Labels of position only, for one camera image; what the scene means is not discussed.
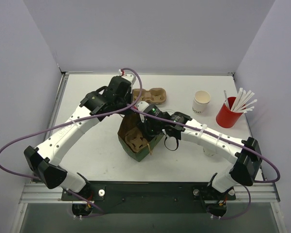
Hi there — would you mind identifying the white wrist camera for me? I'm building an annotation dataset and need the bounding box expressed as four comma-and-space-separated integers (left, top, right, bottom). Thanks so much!
118, 69, 136, 85
137, 101, 150, 123

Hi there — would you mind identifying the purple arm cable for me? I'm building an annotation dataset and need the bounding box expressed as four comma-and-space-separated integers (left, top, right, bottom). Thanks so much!
130, 103, 281, 220
0, 67, 144, 218

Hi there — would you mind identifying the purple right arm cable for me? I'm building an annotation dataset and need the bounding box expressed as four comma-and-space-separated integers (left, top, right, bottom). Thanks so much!
130, 103, 281, 220

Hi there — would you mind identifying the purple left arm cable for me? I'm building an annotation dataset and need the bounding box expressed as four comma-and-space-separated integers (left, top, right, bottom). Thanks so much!
0, 67, 144, 218

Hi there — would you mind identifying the brown cardboard cup carrier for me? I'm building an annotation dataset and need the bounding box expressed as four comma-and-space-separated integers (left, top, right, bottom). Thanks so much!
132, 88, 167, 104

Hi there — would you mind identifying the red straw holder cup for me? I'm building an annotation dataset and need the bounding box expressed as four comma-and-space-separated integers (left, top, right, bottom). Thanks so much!
216, 103, 243, 128

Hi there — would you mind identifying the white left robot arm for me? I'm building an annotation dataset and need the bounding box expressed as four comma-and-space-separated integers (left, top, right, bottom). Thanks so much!
24, 74, 136, 200

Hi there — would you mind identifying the green paper bag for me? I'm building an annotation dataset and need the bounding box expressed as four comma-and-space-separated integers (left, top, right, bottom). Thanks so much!
117, 113, 162, 162

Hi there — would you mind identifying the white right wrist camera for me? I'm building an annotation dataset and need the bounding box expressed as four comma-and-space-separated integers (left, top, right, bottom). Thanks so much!
137, 101, 150, 123

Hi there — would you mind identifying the single brown cup carrier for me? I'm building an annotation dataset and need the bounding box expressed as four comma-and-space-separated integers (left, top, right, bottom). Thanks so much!
125, 127, 147, 153

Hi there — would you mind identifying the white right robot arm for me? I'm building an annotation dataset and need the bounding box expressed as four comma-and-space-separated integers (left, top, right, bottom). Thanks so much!
135, 101, 262, 193

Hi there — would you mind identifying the aluminium rail frame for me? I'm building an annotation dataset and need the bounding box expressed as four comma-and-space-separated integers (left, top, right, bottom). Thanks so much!
9, 71, 281, 233

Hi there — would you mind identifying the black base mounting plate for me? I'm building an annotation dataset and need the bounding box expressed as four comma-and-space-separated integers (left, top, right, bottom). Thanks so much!
60, 180, 236, 215

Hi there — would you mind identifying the white paper cup with text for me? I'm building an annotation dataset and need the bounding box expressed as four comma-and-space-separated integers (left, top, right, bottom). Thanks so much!
203, 147, 216, 157

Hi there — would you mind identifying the translucent plastic lid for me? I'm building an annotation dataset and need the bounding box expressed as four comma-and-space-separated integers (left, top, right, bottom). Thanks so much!
164, 109, 175, 115

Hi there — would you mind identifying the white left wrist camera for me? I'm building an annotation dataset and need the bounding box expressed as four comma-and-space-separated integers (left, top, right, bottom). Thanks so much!
118, 69, 136, 85

